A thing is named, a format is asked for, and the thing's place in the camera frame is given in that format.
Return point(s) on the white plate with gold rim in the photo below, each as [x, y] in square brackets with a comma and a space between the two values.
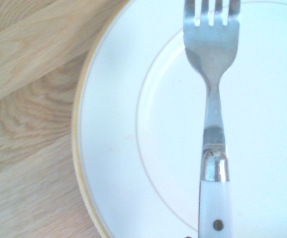
[138, 124]

